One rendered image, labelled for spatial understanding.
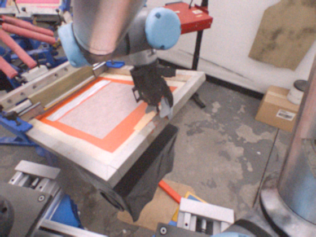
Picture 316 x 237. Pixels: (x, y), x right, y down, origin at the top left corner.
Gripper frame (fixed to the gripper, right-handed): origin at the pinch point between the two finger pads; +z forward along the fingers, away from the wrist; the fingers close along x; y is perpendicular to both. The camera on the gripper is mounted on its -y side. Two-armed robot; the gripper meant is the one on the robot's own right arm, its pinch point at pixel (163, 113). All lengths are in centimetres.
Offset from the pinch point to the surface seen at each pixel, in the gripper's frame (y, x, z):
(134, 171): 10.9, -16.2, 28.1
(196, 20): -122, -48, 3
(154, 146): -5.1, -16.0, 28.2
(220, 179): -64, -10, 129
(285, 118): -160, 26, 121
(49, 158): 14, -140, 77
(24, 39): -29, -153, -18
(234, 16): -200, -42, 23
